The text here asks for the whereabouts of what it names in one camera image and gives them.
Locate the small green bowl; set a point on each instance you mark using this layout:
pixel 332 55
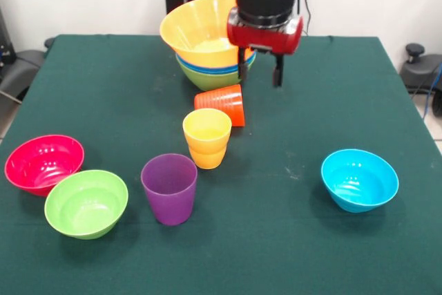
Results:
pixel 86 205

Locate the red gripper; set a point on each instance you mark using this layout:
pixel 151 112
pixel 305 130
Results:
pixel 266 37

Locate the large green bowl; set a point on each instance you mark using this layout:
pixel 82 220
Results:
pixel 210 81

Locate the large orange bowl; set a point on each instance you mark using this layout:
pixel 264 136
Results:
pixel 193 29

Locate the dark green tablecloth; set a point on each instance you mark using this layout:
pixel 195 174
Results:
pixel 221 267

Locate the red cup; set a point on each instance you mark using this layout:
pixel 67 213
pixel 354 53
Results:
pixel 217 101

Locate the small light blue bowl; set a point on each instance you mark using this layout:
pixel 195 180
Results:
pixel 359 177

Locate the dark grey pedestal foot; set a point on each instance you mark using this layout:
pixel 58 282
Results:
pixel 419 70
pixel 20 67

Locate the purple cup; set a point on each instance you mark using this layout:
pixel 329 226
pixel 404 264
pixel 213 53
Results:
pixel 169 198

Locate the small pink bowl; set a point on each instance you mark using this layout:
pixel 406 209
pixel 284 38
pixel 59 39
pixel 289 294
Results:
pixel 38 157

